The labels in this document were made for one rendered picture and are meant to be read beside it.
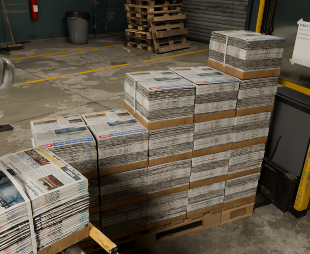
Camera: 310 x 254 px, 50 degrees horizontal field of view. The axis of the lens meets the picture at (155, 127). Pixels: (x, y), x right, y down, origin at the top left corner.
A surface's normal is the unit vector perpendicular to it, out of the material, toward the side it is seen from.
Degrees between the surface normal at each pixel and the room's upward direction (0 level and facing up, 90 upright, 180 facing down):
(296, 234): 0
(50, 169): 1
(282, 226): 0
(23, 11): 90
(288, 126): 90
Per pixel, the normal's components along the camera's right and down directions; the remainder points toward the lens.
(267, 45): 0.42, 0.38
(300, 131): -0.91, 0.14
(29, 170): 0.05, -0.92
